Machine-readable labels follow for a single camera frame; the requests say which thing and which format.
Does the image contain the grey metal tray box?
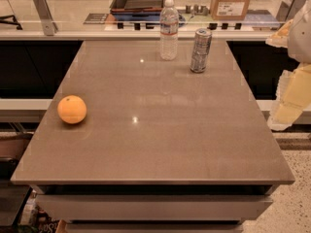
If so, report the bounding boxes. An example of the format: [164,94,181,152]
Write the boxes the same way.
[109,0,172,15]

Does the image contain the silver redbull can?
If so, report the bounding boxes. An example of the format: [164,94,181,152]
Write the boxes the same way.
[190,28,212,73]

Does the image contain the clear plastic water bottle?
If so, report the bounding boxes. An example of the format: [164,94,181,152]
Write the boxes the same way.
[159,0,179,60]

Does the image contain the grey table drawer front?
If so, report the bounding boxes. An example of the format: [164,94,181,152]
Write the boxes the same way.
[37,195,273,221]

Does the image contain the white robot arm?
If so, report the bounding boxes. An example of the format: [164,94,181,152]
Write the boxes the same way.
[265,0,311,131]

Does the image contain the metal glass bracket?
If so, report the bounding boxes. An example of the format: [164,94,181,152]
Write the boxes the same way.
[276,0,307,21]
[33,0,58,36]

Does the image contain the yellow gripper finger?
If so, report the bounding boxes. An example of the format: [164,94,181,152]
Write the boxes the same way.
[265,19,294,48]
[267,63,311,131]

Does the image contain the left metal glass bracket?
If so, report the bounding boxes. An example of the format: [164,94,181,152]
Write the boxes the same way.
[33,0,58,36]

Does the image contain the right metal glass bracket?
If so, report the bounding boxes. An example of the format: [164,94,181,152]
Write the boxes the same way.
[276,0,307,21]

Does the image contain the cardboard box with label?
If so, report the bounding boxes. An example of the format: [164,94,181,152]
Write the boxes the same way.
[210,0,250,20]

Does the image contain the orange fruit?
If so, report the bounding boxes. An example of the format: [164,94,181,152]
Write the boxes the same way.
[57,95,87,124]

